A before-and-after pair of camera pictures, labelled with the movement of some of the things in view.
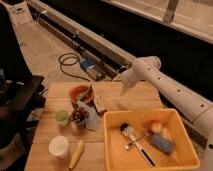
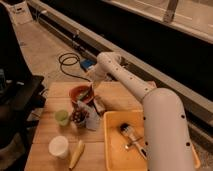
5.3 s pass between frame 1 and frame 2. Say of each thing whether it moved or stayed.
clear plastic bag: stayed
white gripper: moved
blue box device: stayed
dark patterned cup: stayed
